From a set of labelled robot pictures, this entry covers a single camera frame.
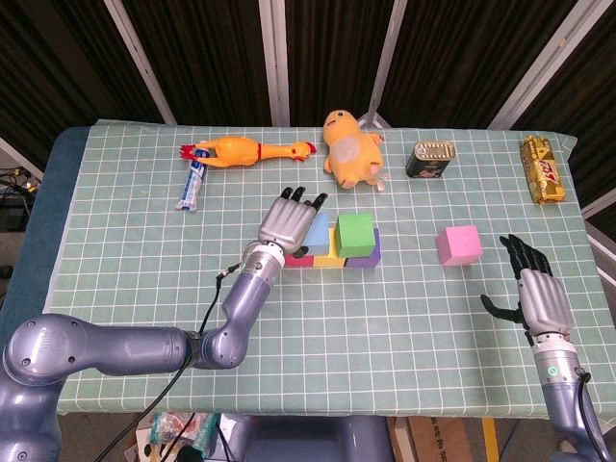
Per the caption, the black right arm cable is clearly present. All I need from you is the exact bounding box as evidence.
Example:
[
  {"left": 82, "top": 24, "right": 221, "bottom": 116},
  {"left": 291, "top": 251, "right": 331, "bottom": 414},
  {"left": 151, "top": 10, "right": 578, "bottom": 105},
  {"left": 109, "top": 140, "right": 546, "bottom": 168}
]
[{"left": 575, "top": 368, "right": 610, "bottom": 462}]

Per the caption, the green foam cube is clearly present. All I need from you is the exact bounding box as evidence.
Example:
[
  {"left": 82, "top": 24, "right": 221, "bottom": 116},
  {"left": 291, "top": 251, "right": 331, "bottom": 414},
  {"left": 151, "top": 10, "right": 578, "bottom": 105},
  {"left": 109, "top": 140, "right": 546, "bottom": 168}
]
[{"left": 335, "top": 212, "right": 376, "bottom": 259}]

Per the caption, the dark green meat can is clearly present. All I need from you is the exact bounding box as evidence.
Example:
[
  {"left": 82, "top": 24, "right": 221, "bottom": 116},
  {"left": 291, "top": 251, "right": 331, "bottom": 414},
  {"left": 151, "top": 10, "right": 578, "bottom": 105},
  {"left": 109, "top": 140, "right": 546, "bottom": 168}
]
[{"left": 404, "top": 141, "right": 457, "bottom": 180}]

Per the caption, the green checkered tablecloth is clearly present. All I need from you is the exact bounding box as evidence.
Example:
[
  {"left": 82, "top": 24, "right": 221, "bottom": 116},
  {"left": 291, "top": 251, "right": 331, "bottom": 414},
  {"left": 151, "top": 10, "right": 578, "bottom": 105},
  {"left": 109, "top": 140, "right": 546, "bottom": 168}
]
[{"left": 21, "top": 118, "right": 616, "bottom": 424}]

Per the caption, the orange rubber chicken toy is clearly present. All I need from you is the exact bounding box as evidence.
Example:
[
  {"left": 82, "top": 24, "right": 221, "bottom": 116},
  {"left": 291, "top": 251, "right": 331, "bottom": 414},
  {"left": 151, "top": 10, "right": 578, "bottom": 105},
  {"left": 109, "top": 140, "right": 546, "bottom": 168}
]
[{"left": 180, "top": 136, "right": 318, "bottom": 169}]

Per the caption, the yellow plush toy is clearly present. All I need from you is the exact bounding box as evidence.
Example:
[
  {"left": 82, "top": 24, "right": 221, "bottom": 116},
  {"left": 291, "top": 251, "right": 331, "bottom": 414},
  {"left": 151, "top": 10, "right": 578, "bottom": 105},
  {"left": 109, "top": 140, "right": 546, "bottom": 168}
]
[{"left": 321, "top": 109, "right": 386, "bottom": 193}]

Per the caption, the black electronics box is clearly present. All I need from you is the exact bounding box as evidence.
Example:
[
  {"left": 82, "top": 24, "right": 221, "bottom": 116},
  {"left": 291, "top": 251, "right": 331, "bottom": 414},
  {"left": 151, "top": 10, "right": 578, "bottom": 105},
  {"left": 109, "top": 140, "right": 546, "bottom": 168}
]
[{"left": 0, "top": 194, "right": 35, "bottom": 232}]

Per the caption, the light blue foam cube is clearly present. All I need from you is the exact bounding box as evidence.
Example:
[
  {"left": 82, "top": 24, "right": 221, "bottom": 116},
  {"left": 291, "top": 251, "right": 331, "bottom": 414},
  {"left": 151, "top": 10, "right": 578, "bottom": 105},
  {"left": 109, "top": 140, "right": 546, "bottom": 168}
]
[{"left": 300, "top": 211, "right": 332, "bottom": 257}]

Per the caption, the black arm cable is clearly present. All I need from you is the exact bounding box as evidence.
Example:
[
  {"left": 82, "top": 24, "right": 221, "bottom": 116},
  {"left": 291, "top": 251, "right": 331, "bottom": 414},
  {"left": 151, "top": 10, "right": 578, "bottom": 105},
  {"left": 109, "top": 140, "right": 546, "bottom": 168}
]
[
  {"left": 93, "top": 263, "right": 244, "bottom": 462},
  {"left": 575, "top": 368, "right": 610, "bottom": 462}
]

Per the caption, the yellow foam cube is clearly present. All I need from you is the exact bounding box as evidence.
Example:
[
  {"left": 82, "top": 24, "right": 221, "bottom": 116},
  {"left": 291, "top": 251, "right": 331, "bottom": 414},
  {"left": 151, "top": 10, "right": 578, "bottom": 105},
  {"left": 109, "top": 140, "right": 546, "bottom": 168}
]
[{"left": 313, "top": 228, "right": 348, "bottom": 270}]

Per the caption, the pink foam cube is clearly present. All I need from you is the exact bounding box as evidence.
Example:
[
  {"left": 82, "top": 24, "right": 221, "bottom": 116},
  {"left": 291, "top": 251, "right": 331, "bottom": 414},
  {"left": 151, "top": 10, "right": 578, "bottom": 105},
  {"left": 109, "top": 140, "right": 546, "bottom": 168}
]
[{"left": 435, "top": 224, "right": 484, "bottom": 268}]

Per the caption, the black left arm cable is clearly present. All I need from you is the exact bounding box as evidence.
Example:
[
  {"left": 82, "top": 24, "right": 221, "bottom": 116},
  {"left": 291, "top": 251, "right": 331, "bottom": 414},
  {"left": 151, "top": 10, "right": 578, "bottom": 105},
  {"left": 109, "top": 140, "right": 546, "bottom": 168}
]
[{"left": 93, "top": 263, "right": 244, "bottom": 462}]

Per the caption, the gold snack package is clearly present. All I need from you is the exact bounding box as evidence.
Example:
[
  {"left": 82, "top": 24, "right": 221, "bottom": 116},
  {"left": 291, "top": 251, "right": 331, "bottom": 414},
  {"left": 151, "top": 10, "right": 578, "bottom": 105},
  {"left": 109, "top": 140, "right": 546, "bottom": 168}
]
[{"left": 519, "top": 135, "right": 567, "bottom": 206}]

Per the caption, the white metal frame post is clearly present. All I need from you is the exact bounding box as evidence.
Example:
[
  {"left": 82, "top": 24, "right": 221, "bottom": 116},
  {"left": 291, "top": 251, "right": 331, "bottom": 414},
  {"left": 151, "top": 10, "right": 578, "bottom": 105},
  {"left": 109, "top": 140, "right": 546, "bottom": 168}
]
[
  {"left": 103, "top": 0, "right": 177, "bottom": 125},
  {"left": 584, "top": 219, "right": 616, "bottom": 264},
  {"left": 0, "top": 136, "right": 45, "bottom": 180},
  {"left": 488, "top": 0, "right": 601, "bottom": 130},
  {"left": 258, "top": 0, "right": 292, "bottom": 127},
  {"left": 580, "top": 188, "right": 616, "bottom": 218},
  {"left": 358, "top": 0, "right": 408, "bottom": 129}
]

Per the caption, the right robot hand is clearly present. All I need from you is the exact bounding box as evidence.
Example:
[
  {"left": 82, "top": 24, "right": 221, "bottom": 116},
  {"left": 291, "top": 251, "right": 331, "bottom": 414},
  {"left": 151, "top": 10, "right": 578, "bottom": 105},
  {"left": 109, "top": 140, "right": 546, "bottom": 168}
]
[{"left": 479, "top": 234, "right": 575, "bottom": 346}]

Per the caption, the black velcro cable strap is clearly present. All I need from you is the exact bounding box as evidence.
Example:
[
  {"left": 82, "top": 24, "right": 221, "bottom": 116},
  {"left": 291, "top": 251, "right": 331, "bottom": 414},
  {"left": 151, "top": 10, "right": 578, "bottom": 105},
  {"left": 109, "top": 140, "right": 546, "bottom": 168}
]
[{"left": 185, "top": 330, "right": 203, "bottom": 370}]

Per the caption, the white blue toothpaste tube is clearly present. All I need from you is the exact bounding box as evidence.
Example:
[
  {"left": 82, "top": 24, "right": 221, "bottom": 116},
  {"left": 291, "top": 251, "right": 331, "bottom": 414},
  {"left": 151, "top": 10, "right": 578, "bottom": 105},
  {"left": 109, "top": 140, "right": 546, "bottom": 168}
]
[{"left": 174, "top": 147, "right": 209, "bottom": 213}]

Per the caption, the blue table pad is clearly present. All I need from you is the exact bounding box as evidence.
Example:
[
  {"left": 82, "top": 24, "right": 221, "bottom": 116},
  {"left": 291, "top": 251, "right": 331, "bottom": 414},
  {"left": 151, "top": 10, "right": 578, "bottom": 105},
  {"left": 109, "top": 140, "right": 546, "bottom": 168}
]
[{"left": 0, "top": 125, "right": 92, "bottom": 347}]

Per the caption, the grey-blue robot torso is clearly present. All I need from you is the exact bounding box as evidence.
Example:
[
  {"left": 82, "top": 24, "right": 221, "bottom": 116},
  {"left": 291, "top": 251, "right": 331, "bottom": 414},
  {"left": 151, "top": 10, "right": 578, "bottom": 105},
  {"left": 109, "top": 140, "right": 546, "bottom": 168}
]
[{"left": 225, "top": 414, "right": 394, "bottom": 462}]

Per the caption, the purple foam cube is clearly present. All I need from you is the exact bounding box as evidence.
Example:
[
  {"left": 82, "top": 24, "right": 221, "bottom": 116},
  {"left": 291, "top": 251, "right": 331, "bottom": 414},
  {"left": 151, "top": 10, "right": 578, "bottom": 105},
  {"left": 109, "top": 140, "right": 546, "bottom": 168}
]
[{"left": 346, "top": 228, "right": 383, "bottom": 270}]

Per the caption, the brown cardboard box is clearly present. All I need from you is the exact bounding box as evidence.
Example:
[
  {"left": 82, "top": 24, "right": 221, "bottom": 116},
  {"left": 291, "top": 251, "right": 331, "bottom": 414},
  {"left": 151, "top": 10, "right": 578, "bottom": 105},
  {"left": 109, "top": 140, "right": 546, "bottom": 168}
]
[{"left": 387, "top": 416, "right": 475, "bottom": 462}]

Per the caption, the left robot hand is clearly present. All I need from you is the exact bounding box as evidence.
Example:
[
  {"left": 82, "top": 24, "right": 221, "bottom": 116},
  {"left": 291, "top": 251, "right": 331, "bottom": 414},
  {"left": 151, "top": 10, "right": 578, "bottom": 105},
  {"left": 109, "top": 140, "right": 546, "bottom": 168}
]
[{"left": 257, "top": 186, "right": 329, "bottom": 259}]

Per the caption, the colourful snack bag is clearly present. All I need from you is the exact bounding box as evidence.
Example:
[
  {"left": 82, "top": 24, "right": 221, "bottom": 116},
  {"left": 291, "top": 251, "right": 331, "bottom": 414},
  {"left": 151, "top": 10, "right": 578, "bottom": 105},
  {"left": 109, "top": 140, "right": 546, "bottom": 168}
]
[{"left": 134, "top": 411, "right": 220, "bottom": 462}]

